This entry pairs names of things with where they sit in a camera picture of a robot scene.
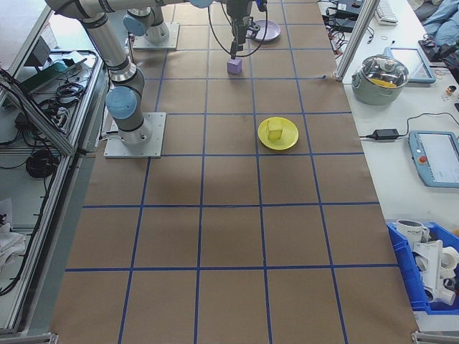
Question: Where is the white plastic pipe elbow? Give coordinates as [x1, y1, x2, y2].
[440, 247, 459, 281]

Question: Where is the purple plate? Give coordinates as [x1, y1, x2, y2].
[250, 19, 283, 43]

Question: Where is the yellow foam block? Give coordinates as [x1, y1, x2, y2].
[267, 120, 283, 141]

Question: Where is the black laptop with red logo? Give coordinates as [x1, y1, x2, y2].
[335, 0, 361, 17]

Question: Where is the yellow plate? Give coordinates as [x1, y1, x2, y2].
[257, 116, 300, 154]

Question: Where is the glass pot lid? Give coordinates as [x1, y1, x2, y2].
[360, 54, 410, 87]

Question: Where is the steel cooking pot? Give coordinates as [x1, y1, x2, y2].
[351, 67, 408, 106]

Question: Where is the white keyboard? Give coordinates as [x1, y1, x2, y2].
[374, 0, 399, 27]

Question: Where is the small black power adapter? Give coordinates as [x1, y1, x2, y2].
[372, 128, 399, 140]

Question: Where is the light blue teach pendant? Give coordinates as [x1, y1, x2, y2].
[408, 130, 459, 188]
[385, 46, 437, 85]

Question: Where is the black cloth bundle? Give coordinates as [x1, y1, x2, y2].
[432, 42, 459, 67]

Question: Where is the white mug with print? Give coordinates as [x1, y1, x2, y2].
[395, 219, 431, 248]

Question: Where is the blue plastic bin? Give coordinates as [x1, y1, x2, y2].
[386, 221, 459, 316]

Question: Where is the crumpled white cloth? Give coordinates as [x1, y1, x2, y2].
[0, 199, 26, 268]

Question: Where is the aluminium profile bar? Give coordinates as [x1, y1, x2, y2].
[0, 332, 58, 344]
[411, 331, 459, 344]

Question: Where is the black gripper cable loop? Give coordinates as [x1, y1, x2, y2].
[246, 0, 270, 57]
[207, 0, 232, 56]

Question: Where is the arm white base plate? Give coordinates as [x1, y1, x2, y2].
[103, 111, 168, 159]
[132, 21, 180, 51]

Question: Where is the aluminium profile post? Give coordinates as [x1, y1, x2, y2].
[335, 0, 376, 82]

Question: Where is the green board inside frame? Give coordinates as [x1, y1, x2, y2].
[21, 62, 69, 94]

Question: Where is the grey box inside frame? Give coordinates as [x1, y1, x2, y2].
[27, 35, 51, 67]

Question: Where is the V-shaped metal bar frame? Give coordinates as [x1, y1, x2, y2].
[0, 0, 110, 336]

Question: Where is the black adapter cable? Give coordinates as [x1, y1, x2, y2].
[359, 112, 459, 140]

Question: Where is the black cable coil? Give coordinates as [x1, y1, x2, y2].
[25, 148, 58, 179]

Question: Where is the white plastic pipe bracket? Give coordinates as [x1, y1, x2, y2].
[412, 239, 446, 302]

